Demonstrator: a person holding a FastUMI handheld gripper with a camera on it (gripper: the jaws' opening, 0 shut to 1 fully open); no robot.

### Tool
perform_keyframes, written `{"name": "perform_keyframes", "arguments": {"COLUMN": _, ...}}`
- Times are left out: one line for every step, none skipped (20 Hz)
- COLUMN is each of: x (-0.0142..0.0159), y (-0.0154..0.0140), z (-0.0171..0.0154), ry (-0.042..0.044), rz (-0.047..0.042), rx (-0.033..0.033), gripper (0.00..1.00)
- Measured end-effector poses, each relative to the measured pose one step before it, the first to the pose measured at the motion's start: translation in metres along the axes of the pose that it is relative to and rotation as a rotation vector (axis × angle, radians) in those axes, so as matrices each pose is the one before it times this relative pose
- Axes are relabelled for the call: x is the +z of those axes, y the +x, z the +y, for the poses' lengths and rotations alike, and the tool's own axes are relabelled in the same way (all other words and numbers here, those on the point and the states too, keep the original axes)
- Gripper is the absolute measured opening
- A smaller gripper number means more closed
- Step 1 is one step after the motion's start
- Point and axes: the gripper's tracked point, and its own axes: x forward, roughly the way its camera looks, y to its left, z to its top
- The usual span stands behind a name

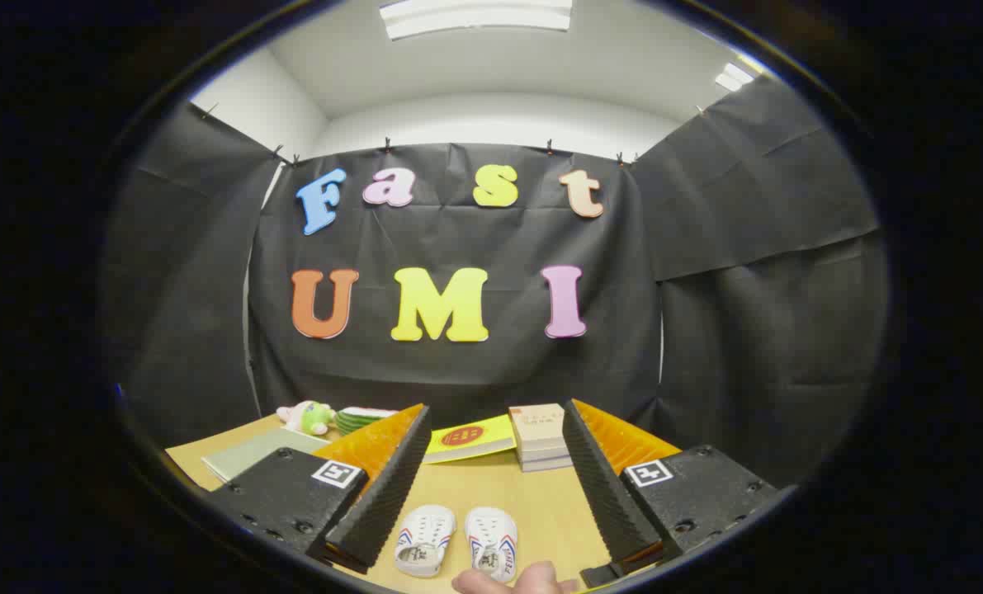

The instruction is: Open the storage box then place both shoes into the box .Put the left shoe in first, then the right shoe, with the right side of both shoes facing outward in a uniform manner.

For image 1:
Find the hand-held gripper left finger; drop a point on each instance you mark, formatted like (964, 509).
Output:
(384, 503)

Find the watermelon slice plush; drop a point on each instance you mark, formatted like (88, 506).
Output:
(359, 421)

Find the white shoe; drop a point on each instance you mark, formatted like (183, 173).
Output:
(425, 532)
(491, 532)

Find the beige paperback book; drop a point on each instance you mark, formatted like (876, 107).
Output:
(536, 419)

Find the long ceiling light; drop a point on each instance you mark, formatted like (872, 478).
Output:
(474, 18)

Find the blue-grey paperback book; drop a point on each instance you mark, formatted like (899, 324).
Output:
(545, 464)

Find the pink and green plush toy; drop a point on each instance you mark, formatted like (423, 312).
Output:
(314, 417)

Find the white paperback book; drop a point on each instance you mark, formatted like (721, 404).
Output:
(541, 449)

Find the black backdrop cloth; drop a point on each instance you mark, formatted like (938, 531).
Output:
(458, 371)

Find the small ceiling light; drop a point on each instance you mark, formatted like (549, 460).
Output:
(734, 77)

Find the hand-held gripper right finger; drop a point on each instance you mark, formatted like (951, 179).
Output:
(607, 495)

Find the yellow book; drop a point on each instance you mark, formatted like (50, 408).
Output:
(491, 437)

